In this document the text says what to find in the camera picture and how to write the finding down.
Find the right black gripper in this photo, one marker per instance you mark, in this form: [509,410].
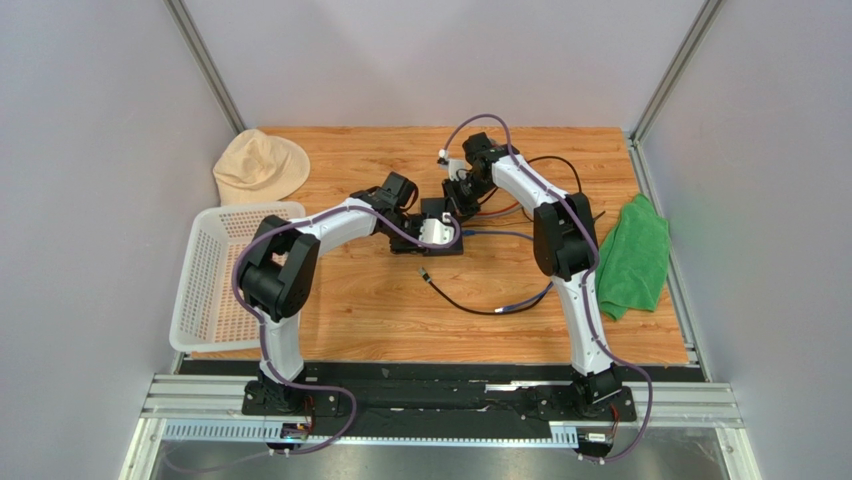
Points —
[456,199]

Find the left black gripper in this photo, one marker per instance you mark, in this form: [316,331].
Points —
[412,247]

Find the black network switch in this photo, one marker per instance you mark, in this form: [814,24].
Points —
[432,208]

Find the white plastic basket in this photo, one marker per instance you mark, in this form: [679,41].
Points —
[206,317]

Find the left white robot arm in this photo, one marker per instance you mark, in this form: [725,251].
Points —
[273,276]

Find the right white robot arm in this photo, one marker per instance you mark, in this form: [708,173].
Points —
[565,250]

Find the beige bucket hat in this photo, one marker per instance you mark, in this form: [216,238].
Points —
[257,167]

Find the green cloth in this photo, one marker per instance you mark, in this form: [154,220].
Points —
[633,261]

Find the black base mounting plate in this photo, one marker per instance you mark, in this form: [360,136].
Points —
[432,400]

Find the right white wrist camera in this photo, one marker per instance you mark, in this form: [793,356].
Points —
[456,168]

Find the aluminium front rail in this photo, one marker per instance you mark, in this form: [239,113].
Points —
[190,409]

